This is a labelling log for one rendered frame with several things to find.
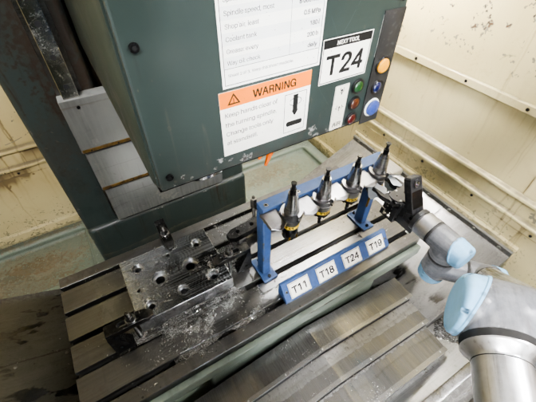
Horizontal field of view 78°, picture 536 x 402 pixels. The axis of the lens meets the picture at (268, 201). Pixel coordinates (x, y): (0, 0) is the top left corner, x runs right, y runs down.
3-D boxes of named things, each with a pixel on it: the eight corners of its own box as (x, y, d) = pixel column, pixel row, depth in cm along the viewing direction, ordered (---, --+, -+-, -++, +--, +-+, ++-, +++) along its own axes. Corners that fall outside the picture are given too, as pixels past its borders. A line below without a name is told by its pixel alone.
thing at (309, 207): (322, 211, 92) (322, 209, 91) (306, 218, 90) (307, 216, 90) (307, 196, 96) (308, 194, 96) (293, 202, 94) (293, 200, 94)
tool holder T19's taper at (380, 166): (377, 163, 104) (384, 146, 99) (389, 171, 102) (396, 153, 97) (368, 169, 102) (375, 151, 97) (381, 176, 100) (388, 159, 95)
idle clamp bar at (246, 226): (288, 220, 130) (289, 209, 125) (232, 251, 120) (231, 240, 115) (280, 212, 133) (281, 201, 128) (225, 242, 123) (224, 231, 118)
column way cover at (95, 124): (226, 182, 145) (214, 67, 109) (116, 223, 128) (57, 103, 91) (222, 175, 148) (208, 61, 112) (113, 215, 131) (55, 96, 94)
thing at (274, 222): (289, 226, 88) (289, 225, 87) (272, 234, 86) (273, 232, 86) (275, 210, 92) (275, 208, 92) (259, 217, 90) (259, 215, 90)
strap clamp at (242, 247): (251, 266, 115) (250, 240, 104) (217, 283, 110) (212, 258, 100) (247, 259, 117) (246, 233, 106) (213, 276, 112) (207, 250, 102)
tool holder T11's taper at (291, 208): (296, 202, 92) (297, 185, 87) (302, 214, 89) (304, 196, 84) (281, 206, 91) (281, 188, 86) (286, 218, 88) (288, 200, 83)
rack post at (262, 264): (277, 277, 112) (281, 219, 91) (264, 283, 111) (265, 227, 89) (263, 255, 118) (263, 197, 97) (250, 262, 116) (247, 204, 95)
